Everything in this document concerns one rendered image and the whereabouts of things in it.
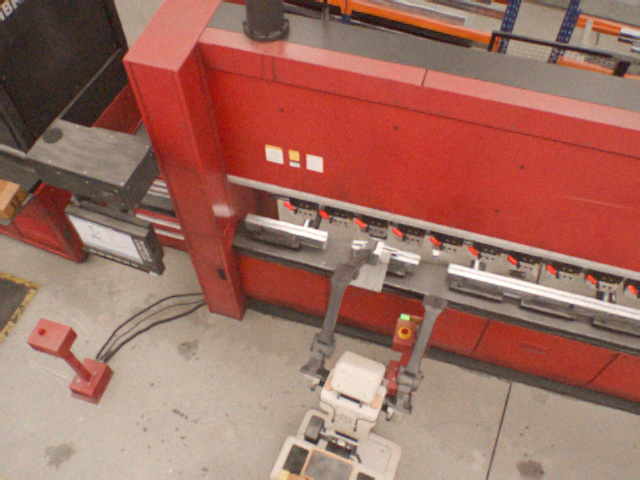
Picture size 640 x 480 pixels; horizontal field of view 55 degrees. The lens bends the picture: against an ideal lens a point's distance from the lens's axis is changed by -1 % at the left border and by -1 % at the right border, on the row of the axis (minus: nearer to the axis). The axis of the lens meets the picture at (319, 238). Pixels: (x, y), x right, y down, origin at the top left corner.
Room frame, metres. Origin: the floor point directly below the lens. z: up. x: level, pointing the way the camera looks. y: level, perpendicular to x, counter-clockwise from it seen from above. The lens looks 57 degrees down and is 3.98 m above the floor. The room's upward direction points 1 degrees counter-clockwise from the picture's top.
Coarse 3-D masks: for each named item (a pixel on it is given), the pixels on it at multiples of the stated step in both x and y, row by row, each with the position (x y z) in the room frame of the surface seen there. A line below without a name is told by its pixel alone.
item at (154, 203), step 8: (144, 200) 2.09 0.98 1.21; (152, 200) 2.09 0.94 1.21; (160, 200) 2.09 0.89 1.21; (168, 200) 2.09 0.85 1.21; (112, 208) 2.04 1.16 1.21; (120, 208) 2.04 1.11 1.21; (144, 208) 2.08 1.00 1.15; (152, 208) 2.08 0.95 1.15; (160, 208) 2.06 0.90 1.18; (168, 208) 2.04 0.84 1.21
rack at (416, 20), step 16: (320, 0) 3.70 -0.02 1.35; (336, 0) 3.66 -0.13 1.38; (352, 0) 3.62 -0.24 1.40; (496, 0) 3.68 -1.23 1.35; (512, 0) 3.21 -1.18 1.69; (384, 16) 3.52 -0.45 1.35; (400, 16) 3.48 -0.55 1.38; (416, 16) 3.45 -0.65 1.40; (512, 16) 3.20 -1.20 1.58; (448, 32) 3.35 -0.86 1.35; (464, 32) 3.31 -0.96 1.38; (480, 32) 3.28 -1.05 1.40; (496, 48) 3.22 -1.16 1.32
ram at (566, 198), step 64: (256, 128) 2.05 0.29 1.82; (320, 128) 1.96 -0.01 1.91; (384, 128) 1.87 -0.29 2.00; (448, 128) 1.79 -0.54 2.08; (320, 192) 1.96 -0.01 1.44; (384, 192) 1.86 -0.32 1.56; (448, 192) 1.77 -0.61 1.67; (512, 192) 1.69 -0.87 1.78; (576, 192) 1.61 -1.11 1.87; (576, 256) 1.57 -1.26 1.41
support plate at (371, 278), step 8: (384, 256) 1.84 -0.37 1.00; (384, 264) 1.78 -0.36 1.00; (360, 272) 1.73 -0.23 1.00; (368, 272) 1.73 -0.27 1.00; (376, 272) 1.73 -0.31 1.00; (384, 272) 1.73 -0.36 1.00; (352, 280) 1.68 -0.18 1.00; (360, 280) 1.68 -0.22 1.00; (368, 280) 1.68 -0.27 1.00; (376, 280) 1.68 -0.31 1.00; (368, 288) 1.63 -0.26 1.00; (376, 288) 1.63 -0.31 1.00
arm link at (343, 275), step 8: (336, 272) 1.42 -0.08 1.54; (344, 272) 1.43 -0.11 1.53; (352, 272) 1.43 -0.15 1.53; (336, 280) 1.37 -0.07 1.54; (344, 280) 1.37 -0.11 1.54; (336, 288) 1.35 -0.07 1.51; (344, 288) 1.35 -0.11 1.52; (336, 296) 1.33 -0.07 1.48; (336, 304) 1.30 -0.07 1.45; (328, 312) 1.28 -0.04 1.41; (336, 312) 1.28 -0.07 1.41; (328, 320) 1.25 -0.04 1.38; (328, 328) 1.23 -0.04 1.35; (320, 336) 1.21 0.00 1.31; (328, 336) 1.20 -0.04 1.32; (312, 344) 1.19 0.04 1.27; (328, 344) 1.18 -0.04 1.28; (328, 352) 1.14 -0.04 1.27
